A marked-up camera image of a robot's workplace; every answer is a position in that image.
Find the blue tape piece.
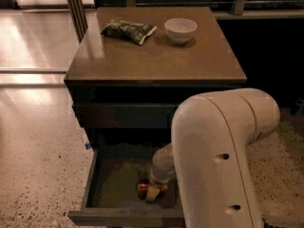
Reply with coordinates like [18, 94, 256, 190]
[85, 142, 92, 150]

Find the red coke can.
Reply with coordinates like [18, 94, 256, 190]
[137, 179, 167, 200]

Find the green chip bag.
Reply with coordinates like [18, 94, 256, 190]
[101, 20, 157, 46]

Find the white ceramic bowl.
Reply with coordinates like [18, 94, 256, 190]
[164, 18, 198, 45]

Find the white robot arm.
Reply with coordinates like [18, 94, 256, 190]
[149, 88, 280, 228]

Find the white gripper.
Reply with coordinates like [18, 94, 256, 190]
[145, 166, 175, 202]

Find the dark wooden drawer cabinet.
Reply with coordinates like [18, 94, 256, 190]
[65, 7, 246, 149]

